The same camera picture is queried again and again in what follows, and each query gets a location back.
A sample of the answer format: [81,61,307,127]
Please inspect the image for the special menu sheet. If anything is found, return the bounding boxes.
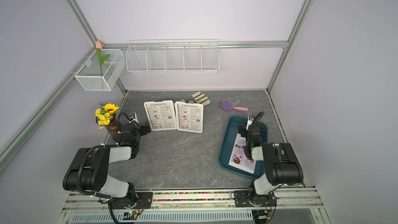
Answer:
[228,134,256,174]

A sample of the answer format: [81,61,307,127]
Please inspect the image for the white menu holder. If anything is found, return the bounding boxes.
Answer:
[144,100,177,131]
[174,101,204,134]

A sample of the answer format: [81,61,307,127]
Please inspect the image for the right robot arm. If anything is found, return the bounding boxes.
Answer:
[238,123,304,201]

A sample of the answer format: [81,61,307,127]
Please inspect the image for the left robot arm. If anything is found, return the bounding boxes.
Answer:
[62,121,151,203]

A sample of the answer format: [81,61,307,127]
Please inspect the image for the dim sum menu in holder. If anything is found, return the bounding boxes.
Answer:
[147,103,176,131]

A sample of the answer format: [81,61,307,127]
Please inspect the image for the teal plastic tray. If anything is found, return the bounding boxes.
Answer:
[218,116,265,180]

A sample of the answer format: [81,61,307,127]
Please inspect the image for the yellow sunflower bouquet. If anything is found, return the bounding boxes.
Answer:
[95,103,120,129]

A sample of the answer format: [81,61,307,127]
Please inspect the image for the small white mesh basket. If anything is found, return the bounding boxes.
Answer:
[75,49,126,91]

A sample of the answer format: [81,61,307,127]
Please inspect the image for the pink artificial tulip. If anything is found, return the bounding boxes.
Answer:
[95,40,110,76]

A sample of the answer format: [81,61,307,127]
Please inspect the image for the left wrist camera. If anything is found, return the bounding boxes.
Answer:
[128,113,139,125]

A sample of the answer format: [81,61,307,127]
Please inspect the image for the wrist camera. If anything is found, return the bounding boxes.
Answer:
[246,114,256,131]
[128,113,139,125]

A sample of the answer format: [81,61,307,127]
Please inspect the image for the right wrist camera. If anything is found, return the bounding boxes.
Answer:
[246,114,256,131]

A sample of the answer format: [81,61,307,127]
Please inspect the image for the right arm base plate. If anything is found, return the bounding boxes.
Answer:
[231,190,277,207]

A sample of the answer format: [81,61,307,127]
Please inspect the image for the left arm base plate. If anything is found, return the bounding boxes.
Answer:
[109,191,153,210]

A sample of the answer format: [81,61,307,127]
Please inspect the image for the aluminium front rail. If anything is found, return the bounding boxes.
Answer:
[57,186,330,224]

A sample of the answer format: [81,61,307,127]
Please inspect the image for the long white wire basket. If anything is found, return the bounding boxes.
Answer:
[126,39,220,73]

